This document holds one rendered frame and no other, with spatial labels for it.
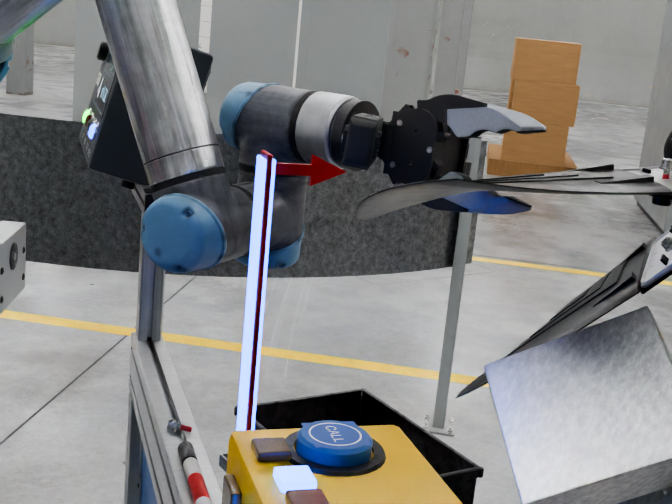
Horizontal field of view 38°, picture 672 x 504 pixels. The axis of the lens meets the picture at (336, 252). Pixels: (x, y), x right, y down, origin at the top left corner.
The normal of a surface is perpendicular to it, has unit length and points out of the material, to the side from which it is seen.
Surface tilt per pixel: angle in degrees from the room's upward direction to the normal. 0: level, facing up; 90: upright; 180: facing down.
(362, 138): 86
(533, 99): 90
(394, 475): 0
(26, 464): 0
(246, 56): 90
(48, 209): 90
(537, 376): 55
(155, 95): 80
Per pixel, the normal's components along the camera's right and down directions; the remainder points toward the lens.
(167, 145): -0.07, 0.06
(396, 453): 0.09, -0.97
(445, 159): 0.80, 0.22
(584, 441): -0.44, -0.44
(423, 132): -0.57, 0.04
